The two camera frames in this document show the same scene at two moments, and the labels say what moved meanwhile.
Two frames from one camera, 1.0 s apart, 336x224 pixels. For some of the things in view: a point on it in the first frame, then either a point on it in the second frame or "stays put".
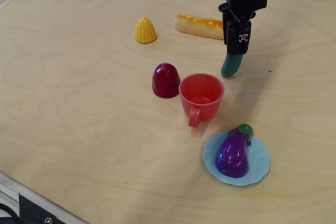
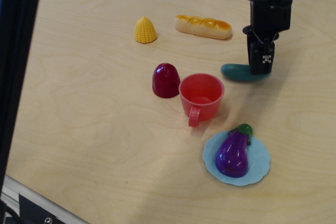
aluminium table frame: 10,189 stays put
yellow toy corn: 145,31 stays put
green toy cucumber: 231,64 → 242,72
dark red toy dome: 166,81 stays put
